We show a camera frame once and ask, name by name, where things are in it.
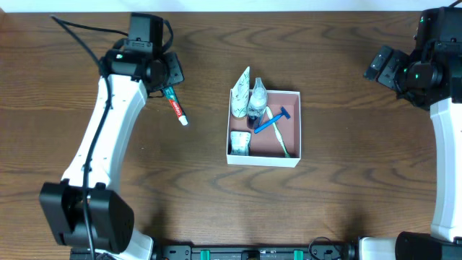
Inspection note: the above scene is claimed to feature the blue disposable razor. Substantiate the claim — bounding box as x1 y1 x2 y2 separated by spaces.
254 107 291 134

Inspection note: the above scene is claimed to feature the white green soap packet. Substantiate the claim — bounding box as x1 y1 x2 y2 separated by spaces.
230 131 251 156

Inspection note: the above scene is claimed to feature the red green toothpaste tube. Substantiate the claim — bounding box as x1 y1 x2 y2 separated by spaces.
162 86 188 126

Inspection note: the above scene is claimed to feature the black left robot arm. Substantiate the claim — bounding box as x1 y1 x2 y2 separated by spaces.
39 49 184 259

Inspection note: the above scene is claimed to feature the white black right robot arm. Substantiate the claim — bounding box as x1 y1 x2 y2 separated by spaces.
357 39 461 260

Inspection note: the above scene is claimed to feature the white box pink interior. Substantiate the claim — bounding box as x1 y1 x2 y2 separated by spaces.
225 90 302 168

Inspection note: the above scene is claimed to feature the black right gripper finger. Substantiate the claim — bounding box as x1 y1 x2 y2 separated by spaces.
364 45 393 82
377 49 408 90

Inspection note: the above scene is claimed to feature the white bamboo-print cream tube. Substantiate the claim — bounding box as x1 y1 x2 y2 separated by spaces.
230 66 250 118

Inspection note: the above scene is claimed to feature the green white toothbrush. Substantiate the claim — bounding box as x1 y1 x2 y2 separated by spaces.
266 106 291 158

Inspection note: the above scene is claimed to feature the clear bottle blue liquid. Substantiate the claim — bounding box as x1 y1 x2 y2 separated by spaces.
247 77 268 129

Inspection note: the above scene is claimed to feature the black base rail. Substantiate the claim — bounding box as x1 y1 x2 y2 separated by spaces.
152 242 357 260

